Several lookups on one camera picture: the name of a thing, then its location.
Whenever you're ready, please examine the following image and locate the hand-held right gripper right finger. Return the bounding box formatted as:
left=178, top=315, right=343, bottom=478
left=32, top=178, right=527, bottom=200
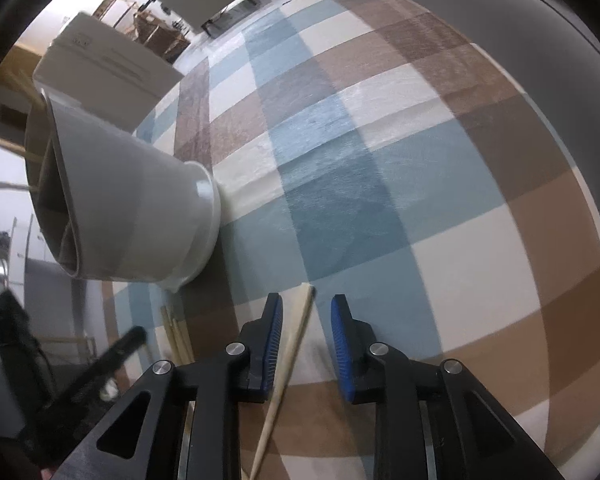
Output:
left=330, top=294, right=566, bottom=480

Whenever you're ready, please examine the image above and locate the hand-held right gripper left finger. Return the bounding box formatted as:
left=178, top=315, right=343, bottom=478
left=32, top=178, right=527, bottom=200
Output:
left=55, top=292, right=284, bottom=480

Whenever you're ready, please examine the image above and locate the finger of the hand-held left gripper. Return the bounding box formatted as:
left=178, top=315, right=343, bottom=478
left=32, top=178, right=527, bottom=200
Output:
left=32, top=326, right=148, bottom=431

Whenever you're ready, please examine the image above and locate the white utensil holder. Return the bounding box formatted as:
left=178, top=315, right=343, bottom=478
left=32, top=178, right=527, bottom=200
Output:
left=24, top=87, right=222, bottom=293

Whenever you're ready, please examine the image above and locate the plaid tablecloth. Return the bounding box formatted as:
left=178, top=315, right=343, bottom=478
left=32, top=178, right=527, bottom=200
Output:
left=100, top=0, right=600, bottom=480

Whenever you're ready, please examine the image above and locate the wooden door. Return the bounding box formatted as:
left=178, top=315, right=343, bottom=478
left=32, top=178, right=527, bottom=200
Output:
left=0, top=42, right=48, bottom=133

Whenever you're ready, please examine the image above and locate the wooden rack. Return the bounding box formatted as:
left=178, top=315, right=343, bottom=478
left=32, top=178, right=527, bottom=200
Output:
left=92, top=0, right=141, bottom=31

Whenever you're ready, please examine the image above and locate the grey sofa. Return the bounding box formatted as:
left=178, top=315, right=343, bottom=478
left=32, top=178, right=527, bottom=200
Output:
left=365, top=0, right=600, bottom=411

